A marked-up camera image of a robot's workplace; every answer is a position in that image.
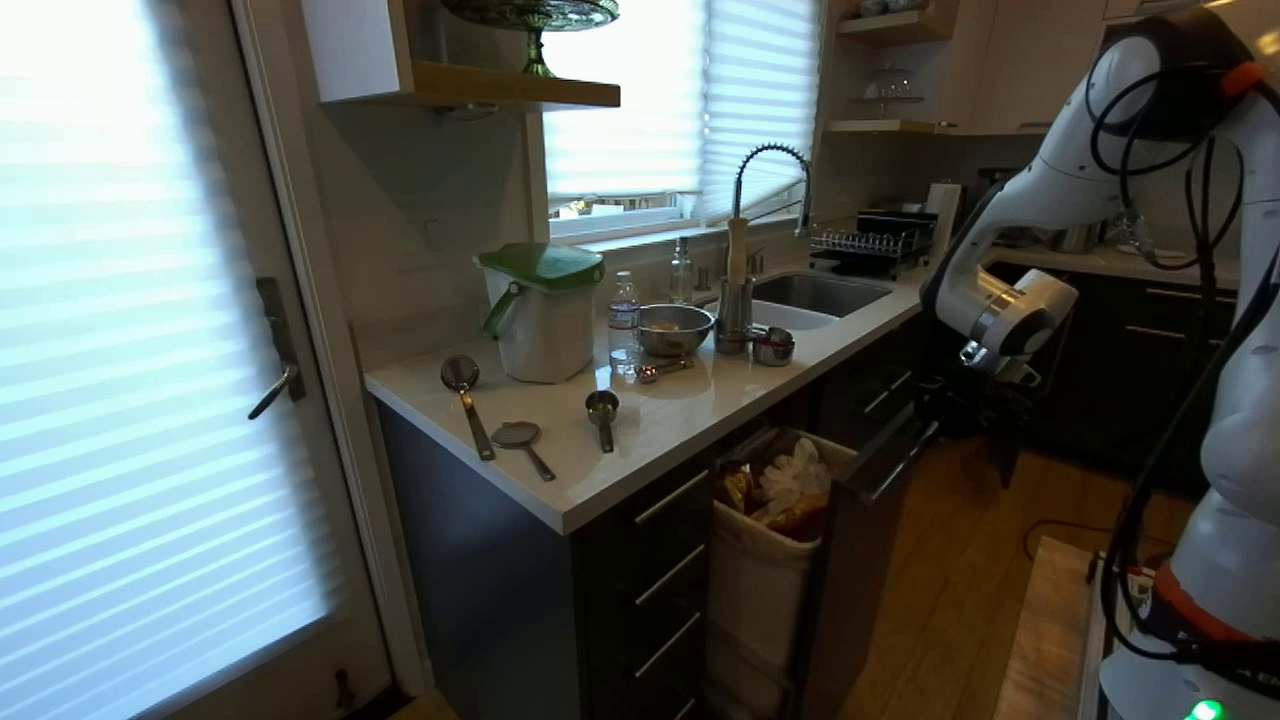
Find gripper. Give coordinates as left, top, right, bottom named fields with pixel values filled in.
left=936, top=376, right=1033, bottom=492

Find dark bin drawer front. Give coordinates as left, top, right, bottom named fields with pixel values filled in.
left=798, top=400, right=943, bottom=720

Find white trash bin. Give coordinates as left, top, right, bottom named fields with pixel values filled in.
left=704, top=427, right=862, bottom=720

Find white compost bin green lid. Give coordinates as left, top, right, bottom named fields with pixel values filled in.
left=476, top=242, right=607, bottom=386

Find dark base cabinets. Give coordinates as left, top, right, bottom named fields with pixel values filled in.
left=985, top=262, right=1243, bottom=496

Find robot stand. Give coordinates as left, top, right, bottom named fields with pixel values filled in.
left=993, top=536, right=1113, bottom=720

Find heap of trash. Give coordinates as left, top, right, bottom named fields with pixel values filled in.
left=714, top=436, right=834, bottom=543

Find paper towel roll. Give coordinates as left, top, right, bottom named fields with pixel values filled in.
left=924, top=181, right=964, bottom=264

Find black dish rack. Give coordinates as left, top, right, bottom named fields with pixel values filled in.
left=809, top=207, right=938, bottom=280

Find sink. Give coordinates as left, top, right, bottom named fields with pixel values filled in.
left=700, top=269, right=895, bottom=332

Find steel utensil holder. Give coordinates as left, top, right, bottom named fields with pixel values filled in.
left=713, top=276, right=758, bottom=357

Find metal bowl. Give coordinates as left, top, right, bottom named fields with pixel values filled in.
left=637, top=303, right=717, bottom=360

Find glass dome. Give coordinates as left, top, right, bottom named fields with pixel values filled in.
left=850, top=64, right=927, bottom=122

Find spring kitchen tap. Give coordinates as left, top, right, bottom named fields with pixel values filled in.
left=730, top=142, right=814, bottom=241

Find white upper cabinets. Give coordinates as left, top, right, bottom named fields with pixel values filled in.
left=938, top=0, right=1201, bottom=137

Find clear water bottle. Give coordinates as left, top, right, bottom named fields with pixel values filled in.
left=607, top=270, right=643, bottom=380

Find wooden corner shelves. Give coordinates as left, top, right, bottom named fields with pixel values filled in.
left=826, top=0, right=963, bottom=137

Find window with white blinds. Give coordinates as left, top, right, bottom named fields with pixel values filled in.
left=541, top=0, right=823, bottom=242

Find green glass cake stand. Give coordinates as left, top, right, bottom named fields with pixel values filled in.
left=439, top=0, right=622, bottom=80

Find door with white blind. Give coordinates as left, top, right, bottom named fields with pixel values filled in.
left=0, top=0, right=401, bottom=720

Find black cable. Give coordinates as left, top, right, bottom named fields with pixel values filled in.
left=1021, top=517, right=1113, bottom=563

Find bin drawer handle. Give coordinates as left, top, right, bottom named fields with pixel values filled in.
left=866, top=418, right=942, bottom=504

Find metal measuring cup long handle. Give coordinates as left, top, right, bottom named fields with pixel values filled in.
left=440, top=353, right=498, bottom=463

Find wooden wall shelf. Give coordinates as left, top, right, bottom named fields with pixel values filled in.
left=322, top=60, right=623, bottom=112

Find metal door handle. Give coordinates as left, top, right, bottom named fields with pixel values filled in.
left=247, top=277, right=308, bottom=422

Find white wall cabinet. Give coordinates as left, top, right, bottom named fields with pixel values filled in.
left=299, top=0, right=418, bottom=107

